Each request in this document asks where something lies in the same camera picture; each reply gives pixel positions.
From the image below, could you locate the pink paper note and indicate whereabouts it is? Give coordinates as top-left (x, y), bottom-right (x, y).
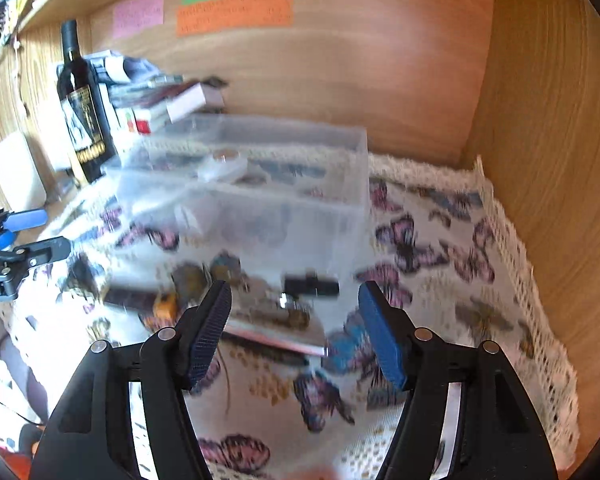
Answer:
top-left (112, 0), bottom-right (165, 40)

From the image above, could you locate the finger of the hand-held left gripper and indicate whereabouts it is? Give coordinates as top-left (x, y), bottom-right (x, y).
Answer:
top-left (0, 208), bottom-right (49, 242)
top-left (0, 232), bottom-right (74, 286)

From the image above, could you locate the white mug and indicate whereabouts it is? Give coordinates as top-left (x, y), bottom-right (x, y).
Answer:
top-left (0, 131), bottom-right (49, 212)

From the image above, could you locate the blue grey coin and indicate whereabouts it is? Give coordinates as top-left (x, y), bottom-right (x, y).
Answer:
top-left (211, 252), bottom-right (245, 283)

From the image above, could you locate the dark wine bottle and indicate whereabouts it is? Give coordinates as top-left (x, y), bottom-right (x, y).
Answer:
top-left (56, 19), bottom-right (119, 184)

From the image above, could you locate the clear plastic storage box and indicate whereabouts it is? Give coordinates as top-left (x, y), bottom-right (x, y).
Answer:
top-left (102, 113), bottom-right (371, 282)

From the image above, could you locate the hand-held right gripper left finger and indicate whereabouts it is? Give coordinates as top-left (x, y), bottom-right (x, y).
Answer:
top-left (29, 279), bottom-right (233, 480)

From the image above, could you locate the brown coin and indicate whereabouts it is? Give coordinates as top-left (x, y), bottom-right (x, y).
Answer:
top-left (172, 265), bottom-right (206, 298)

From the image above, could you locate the white cardboard box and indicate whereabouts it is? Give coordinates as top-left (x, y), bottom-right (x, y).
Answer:
top-left (166, 82), bottom-right (226, 122)

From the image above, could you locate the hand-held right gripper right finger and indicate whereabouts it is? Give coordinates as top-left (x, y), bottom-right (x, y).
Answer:
top-left (357, 280), bottom-right (561, 480)

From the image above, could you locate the black rectangular stick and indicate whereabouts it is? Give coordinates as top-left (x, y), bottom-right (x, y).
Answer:
top-left (102, 285), bottom-right (162, 312)

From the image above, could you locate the orange paper note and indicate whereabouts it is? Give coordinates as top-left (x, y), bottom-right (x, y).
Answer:
top-left (175, 0), bottom-right (294, 37)

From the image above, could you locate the red and white box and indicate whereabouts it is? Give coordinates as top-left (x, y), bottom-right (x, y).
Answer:
top-left (129, 109), bottom-right (170, 136)

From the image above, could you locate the small black adapter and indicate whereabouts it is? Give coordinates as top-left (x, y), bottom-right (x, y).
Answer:
top-left (283, 272), bottom-right (341, 299)

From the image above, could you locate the silver metal bar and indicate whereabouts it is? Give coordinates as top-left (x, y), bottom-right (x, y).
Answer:
top-left (224, 321), bottom-right (329, 359)

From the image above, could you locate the white round case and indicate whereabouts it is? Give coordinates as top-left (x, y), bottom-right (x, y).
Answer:
top-left (196, 149), bottom-right (251, 182)

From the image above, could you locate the butterfly print lace cloth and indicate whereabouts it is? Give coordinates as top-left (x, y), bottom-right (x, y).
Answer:
top-left (2, 152), bottom-right (581, 480)

